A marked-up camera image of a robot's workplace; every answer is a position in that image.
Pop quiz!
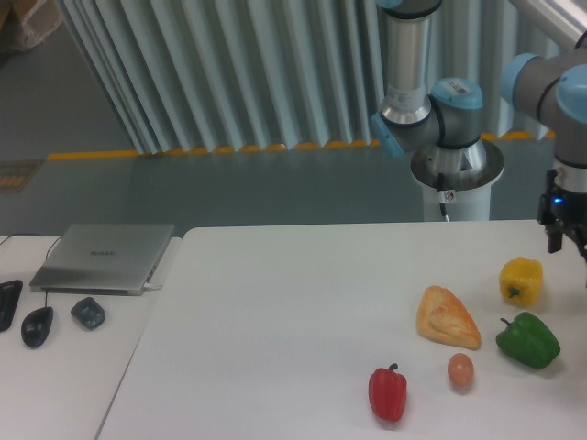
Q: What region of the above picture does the red bell pepper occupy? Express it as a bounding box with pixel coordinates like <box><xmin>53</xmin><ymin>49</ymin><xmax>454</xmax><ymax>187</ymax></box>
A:
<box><xmin>368</xmin><ymin>363</ymin><xmax>407</xmax><ymax>423</ymax></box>

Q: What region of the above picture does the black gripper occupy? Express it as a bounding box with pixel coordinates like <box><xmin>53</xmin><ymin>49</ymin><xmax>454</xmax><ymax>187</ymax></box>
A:
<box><xmin>537</xmin><ymin>168</ymin><xmax>587</xmax><ymax>262</ymax></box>

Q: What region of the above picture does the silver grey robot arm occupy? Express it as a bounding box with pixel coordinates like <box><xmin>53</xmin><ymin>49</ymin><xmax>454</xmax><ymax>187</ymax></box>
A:
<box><xmin>371</xmin><ymin>1</ymin><xmax>586</xmax><ymax>253</ymax></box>

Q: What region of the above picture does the white corrugated curtain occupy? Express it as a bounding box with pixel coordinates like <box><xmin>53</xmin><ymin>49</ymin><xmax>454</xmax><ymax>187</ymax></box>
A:
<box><xmin>54</xmin><ymin>0</ymin><xmax>559</xmax><ymax>156</ymax></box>

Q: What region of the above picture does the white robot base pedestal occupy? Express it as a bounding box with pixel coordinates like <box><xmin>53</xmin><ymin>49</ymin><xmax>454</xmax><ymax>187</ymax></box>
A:
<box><xmin>411</xmin><ymin>139</ymin><xmax>504</xmax><ymax>222</ymax></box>

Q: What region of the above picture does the small dark grey tray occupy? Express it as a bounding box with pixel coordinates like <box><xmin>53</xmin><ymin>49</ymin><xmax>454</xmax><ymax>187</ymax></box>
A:
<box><xmin>71</xmin><ymin>297</ymin><xmax>106</xmax><ymax>331</ymax></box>

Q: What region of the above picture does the triangular golden bread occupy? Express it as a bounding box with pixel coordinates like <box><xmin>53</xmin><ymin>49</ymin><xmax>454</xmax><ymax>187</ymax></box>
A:
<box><xmin>416</xmin><ymin>285</ymin><xmax>482</xmax><ymax>350</ymax></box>

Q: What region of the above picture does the black mouse cable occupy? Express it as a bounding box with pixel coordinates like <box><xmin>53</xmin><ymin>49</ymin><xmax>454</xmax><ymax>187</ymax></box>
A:
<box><xmin>0</xmin><ymin>233</ymin><xmax>65</xmax><ymax>309</ymax></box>

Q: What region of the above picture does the green bell pepper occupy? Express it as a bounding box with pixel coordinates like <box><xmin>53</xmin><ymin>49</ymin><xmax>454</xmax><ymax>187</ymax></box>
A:
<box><xmin>495</xmin><ymin>312</ymin><xmax>561</xmax><ymax>369</ymax></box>

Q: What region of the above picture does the silver closed laptop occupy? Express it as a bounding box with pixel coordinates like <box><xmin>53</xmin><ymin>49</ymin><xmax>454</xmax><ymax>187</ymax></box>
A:
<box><xmin>29</xmin><ymin>224</ymin><xmax>174</xmax><ymax>295</ymax></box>

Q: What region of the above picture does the brown egg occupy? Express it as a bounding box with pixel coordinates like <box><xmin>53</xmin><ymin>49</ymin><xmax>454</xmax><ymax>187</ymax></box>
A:
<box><xmin>448</xmin><ymin>353</ymin><xmax>474</xmax><ymax>389</ymax></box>

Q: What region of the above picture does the cardboard box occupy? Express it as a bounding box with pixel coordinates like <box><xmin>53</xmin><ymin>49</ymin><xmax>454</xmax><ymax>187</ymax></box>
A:
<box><xmin>1</xmin><ymin>0</ymin><xmax>62</xmax><ymax>53</ymax></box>

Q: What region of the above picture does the black computer mouse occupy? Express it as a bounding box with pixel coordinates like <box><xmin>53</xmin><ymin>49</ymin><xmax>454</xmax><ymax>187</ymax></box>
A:
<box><xmin>21</xmin><ymin>306</ymin><xmax>54</xmax><ymax>349</ymax></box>

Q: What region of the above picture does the yellow bell pepper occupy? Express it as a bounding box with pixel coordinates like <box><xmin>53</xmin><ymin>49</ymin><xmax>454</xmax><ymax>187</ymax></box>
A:
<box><xmin>499</xmin><ymin>257</ymin><xmax>543</xmax><ymax>307</ymax></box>

